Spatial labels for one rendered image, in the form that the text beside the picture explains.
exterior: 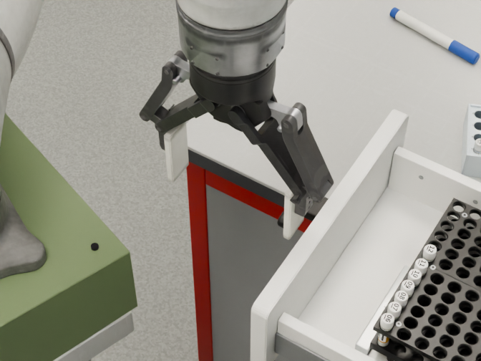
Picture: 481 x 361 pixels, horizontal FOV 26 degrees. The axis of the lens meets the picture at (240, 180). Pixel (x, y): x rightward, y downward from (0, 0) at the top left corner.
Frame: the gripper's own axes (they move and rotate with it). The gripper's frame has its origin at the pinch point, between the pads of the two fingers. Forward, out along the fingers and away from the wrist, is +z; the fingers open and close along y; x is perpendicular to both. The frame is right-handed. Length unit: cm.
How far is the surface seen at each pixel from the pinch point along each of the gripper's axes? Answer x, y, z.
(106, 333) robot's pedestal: -13.1, -8.2, 15.7
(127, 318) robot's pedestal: -10.5, -7.3, 15.5
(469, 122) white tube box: 31.7, 13.5, 11.6
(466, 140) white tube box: 28.9, 14.4, 11.7
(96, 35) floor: 83, -92, 91
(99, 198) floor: 44, -62, 91
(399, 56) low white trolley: 40.8, 0.1, 15.0
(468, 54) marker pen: 44.5, 8.0, 13.7
